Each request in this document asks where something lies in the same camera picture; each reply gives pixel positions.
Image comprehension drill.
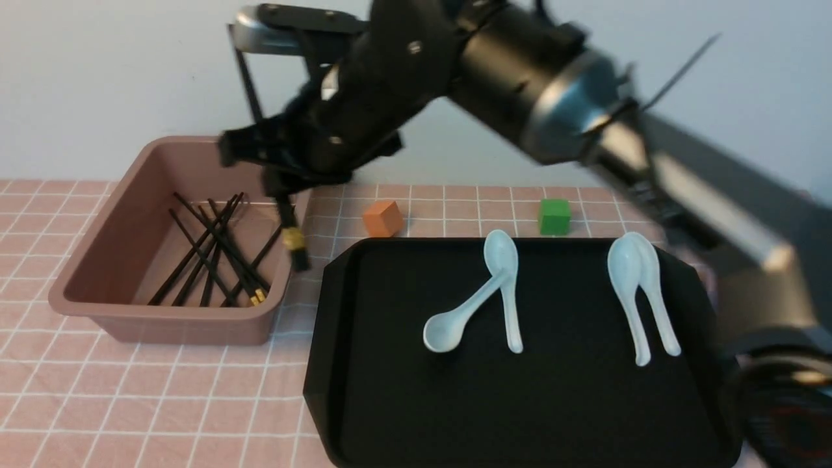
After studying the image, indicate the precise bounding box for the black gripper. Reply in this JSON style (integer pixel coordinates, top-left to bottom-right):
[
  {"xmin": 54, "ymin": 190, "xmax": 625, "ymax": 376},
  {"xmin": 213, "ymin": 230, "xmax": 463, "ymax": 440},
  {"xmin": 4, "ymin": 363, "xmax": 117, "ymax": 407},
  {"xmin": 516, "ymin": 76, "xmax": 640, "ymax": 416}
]
[{"xmin": 218, "ymin": 1, "xmax": 473, "ymax": 198}]

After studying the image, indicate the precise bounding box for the black chopstick in bin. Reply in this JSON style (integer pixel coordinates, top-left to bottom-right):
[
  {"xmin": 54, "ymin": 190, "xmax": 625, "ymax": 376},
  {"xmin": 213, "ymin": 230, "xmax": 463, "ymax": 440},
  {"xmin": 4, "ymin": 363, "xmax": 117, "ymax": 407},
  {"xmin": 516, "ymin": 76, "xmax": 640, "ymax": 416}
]
[
  {"xmin": 200, "ymin": 198, "xmax": 225, "ymax": 306},
  {"xmin": 148, "ymin": 192, "xmax": 246, "ymax": 306},
  {"xmin": 220, "ymin": 224, "xmax": 283, "ymax": 307},
  {"xmin": 164, "ymin": 209, "xmax": 232, "ymax": 306},
  {"xmin": 219, "ymin": 201, "xmax": 258, "ymax": 285},
  {"xmin": 169, "ymin": 192, "xmax": 268, "ymax": 306}
]

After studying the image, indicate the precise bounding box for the black serving tray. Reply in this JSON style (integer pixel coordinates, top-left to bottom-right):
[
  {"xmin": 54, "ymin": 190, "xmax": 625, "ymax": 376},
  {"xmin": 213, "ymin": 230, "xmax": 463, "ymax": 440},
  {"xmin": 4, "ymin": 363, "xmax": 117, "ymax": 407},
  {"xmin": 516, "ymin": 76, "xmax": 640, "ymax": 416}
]
[{"xmin": 303, "ymin": 238, "xmax": 743, "ymax": 467}]

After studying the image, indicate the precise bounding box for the white spoon lying diagonal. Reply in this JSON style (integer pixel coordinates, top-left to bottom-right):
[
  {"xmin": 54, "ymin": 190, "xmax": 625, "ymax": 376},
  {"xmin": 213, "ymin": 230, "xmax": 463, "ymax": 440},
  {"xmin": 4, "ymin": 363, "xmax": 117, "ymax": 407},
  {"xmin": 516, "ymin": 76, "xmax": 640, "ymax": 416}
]
[{"xmin": 422, "ymin": 268, "xmax": 510, "ymax": 353}]

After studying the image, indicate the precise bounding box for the white spoon upright left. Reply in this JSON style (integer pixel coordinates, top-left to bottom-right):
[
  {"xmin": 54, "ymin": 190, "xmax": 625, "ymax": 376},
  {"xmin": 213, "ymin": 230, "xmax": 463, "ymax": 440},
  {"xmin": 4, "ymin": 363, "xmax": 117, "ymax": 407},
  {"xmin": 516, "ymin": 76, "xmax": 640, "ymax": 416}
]
[{"xmin": 484, "ymin": 230, "xmax": 524, "ymax": 354}]

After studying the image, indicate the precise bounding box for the white spoon front right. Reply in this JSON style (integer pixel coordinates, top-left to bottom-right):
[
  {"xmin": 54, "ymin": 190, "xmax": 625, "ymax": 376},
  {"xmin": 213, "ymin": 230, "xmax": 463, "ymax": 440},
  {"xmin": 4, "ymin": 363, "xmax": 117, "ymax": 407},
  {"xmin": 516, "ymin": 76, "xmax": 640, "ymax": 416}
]
[{"xmin": 607, "ymin": 236, "xmax": 651, "ymax": 367}]

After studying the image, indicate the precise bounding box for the green cube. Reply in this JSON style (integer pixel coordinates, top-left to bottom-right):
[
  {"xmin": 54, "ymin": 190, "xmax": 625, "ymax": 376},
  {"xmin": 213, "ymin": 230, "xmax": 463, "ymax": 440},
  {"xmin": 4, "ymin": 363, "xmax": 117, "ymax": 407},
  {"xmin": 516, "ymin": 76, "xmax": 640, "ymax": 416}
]
[{"xmin": 538, "ymin": 199, "xmax": 573, "ymax": 237}]

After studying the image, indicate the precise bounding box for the white spoon back right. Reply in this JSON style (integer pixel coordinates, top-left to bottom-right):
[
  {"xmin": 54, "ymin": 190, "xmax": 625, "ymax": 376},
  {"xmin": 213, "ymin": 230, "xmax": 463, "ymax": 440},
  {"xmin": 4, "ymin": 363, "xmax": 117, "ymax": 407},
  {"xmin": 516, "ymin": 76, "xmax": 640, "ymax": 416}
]
[{"xmin": 625, "ymin": 232, "xmax": 683, "ymax": 356}]

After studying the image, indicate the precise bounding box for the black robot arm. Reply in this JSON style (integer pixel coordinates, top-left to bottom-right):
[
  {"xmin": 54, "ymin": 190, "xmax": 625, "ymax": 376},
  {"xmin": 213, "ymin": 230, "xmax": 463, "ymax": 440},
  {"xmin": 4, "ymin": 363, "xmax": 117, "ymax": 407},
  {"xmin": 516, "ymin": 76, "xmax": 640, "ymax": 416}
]
[{"xmin": 218, "ymin": 1, "xmax": 831, "ymax": 467}]

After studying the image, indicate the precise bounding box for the black chopstick gold band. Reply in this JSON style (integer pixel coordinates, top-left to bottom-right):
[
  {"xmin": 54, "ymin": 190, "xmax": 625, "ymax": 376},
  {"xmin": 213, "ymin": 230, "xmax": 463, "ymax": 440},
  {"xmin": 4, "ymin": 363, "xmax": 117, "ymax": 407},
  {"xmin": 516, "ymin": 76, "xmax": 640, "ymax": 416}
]
[
  {"xmin": 226, "ymin": 24, "xmax": 265, "ymax": 124},
  {"xmin": 274, "ymin": 194, "xmax": 310, "ymax": 272}
]

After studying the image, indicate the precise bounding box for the orange cube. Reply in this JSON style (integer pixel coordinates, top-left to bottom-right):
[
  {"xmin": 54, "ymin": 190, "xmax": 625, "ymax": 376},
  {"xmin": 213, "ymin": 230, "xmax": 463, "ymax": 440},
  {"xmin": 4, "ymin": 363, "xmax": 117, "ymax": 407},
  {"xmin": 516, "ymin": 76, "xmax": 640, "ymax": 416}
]
[{"xmin": 362, "ymin": 200, "xmax": 406, "ymax": 238}]

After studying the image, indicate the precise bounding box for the brown plastic bin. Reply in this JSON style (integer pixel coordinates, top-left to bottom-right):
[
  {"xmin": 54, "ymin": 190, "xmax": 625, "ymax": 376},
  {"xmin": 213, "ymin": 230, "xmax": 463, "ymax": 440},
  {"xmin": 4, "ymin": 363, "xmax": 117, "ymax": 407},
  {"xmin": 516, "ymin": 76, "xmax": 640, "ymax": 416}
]
[{"xmin": 48, "ymin": 136, "xmax": 291, "ymax": 346}]

